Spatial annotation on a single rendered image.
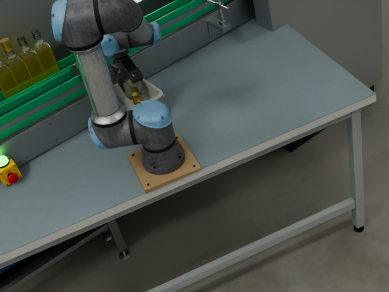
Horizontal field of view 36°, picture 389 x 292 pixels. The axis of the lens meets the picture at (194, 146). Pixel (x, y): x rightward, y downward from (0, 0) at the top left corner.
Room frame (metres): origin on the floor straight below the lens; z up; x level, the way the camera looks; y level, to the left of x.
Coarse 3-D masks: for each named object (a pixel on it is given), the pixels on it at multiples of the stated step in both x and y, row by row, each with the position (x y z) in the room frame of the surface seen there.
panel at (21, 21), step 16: (0, 0) 2.17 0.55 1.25; (16, 0) 2.19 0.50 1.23; (32, 0) 2.22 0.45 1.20; (48, 0) 2.24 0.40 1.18; (144, 0) 2.42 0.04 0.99; (0, 16) 2.15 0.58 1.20; (16, 16) 2.18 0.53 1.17; (32, 16) 2.21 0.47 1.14; (48, 16) 2.23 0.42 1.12; (0, 32) 2.14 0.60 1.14; (16, 32) 2.17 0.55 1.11; (48, 32) 2.22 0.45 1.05; (0, 48) 2.13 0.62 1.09; (16, 48) 2.16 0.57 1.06; (32, 48) 2.18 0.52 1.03
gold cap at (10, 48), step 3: (3, 39) 2.03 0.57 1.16; (6, 39) 2.02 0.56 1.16; (0, 42) 2.02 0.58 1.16; (3, 42) 2.01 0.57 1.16; (6, 42) 2.01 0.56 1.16; (9, 42) 2.02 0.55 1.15; (3, 45) 2.01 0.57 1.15; (6, 45) 2.01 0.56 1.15; (9, 45) 2.02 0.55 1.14; (3, 48) 2.01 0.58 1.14; (6, 48) 2.01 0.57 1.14; (9, 48) 2.01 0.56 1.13; (12, 48) 2.02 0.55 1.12; (6, 51) 2.01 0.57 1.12; (9, 51) 2.01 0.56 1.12
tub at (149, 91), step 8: (128, 80) 2.07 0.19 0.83; (144, 80) 2.03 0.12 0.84; (120, 88) 2.05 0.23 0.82; (144, 88) 2.03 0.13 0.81; (152, 88) 1.97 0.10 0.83; (120, 96) 2.05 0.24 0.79; (144, 96) 2.03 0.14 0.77; (152, 96) 1.98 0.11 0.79; (160, 96) 1.90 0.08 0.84; (128, 104) 2.00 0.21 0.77
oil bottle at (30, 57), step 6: (30, 48) 2.05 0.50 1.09; (24, 54) 2.03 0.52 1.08; (30, 54) 2.03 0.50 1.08; (36, 54) 2.04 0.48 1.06; (24, 60) 2.02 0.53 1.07; (30, 60) 2.03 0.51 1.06; (36, 60) 2.04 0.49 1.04; (30, 66) 2.02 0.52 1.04; (36, 66) 2.03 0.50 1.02; (42, 66) 2.04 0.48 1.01; (30, 72) 2.02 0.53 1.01; (36, 72) 2.03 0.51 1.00; (42, 72) 2.04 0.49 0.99; (36, 78) 2.02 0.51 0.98; (42, 78) 2.03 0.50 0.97
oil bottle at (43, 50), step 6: (42, 42) 2.07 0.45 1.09; (36, 48) 2.05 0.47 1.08; (42, 48) 2.05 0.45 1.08; (48, 48) 2.06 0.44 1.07; (42, 54) 2.05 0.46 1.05; (48, 54) 2.06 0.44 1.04; (42, 60) 2.05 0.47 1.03; (48, 60) 2.05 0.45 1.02; (54, 60) 2.06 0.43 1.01; (48, 66) 2.05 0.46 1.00; (54, 66) 2.06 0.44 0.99; (48, 72) 2.05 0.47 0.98; (54, 72) 2.06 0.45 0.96
